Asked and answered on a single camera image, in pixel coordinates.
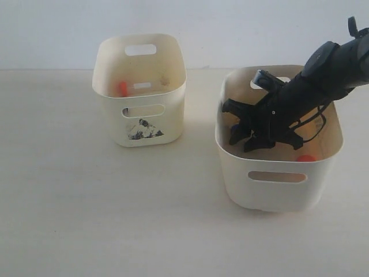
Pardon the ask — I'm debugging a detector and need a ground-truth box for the black cable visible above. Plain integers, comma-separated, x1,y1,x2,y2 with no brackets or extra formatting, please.
288,105,328,144

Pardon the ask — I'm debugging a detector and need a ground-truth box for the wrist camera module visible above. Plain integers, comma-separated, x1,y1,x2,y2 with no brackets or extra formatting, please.
252,69,287,92

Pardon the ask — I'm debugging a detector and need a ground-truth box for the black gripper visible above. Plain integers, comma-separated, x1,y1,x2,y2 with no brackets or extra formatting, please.
221,74,326,152

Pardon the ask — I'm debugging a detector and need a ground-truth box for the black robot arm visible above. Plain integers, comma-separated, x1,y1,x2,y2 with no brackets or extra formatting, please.
221,30,368,152

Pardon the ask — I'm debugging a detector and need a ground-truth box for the orange-capped tube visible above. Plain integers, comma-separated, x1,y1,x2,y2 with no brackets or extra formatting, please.
117,82,155,98
296,154,317,162

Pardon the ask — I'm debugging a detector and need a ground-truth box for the blue-capped tube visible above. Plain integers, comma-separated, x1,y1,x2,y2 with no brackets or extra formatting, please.
231,124,239,134

